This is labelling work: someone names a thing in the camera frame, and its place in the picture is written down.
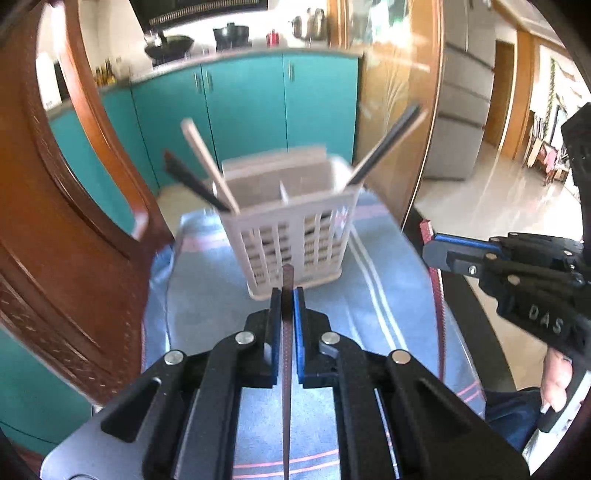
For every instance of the carved wooden chair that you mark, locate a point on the carved wooden chair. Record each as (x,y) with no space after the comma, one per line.
(69,230)

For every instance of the steel kettle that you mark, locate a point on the steel kettle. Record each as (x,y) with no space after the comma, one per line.
(308,23)

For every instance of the white plastic utensil basket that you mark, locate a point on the white plastic utensil basket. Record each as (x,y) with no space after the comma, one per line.
(295,201)

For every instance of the silver refrigerator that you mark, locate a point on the silver refrigerator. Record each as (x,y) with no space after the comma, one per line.
(461,92)

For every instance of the person's right hand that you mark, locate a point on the person's right hand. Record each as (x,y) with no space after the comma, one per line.
(558,374)

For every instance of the wooden dining chairs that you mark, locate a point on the wooden dining chairs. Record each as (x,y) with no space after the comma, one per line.
(547,157)

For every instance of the glass oil bottles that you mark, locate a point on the glass oil bottles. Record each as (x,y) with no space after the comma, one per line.
(105,74)

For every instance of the etched glass wooden door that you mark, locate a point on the etched glass wooden door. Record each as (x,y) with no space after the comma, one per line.
(392,69)

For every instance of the red canister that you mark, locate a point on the red canister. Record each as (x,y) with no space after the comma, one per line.
(273,38)

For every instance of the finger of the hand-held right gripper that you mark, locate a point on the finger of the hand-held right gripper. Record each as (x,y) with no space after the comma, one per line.
(455,261)
(466,243)

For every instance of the black cooking pot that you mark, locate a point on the black cooking pot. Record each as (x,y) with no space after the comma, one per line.
(231,36)

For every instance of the red-brown chopstick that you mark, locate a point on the red-brown chopstick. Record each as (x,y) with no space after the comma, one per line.
(425,230)

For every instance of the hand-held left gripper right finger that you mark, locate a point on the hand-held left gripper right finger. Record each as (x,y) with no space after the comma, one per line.
(299,332)

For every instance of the person's leg in blue jeans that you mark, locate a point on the person's leg in blue jeans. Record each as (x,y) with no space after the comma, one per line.
(508,410)

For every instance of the black chopstick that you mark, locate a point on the black chopstick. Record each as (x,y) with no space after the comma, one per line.
(388,141)
(184,177)

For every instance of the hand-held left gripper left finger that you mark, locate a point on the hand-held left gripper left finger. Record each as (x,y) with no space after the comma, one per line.
(276,332)

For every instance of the black range hood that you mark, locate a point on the black range hood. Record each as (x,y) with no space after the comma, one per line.
(198,11)

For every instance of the black wok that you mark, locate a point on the black wok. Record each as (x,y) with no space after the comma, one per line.
(168,46)

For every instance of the blue striped towel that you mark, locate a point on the blue striped towel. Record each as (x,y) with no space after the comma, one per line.
(207,295)

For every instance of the wooden interior door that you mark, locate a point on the wooden interior door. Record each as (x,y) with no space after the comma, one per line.
(501,97)

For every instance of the dark brown chopstick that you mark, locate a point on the dark brown chopstick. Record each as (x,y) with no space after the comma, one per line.
(287,369)

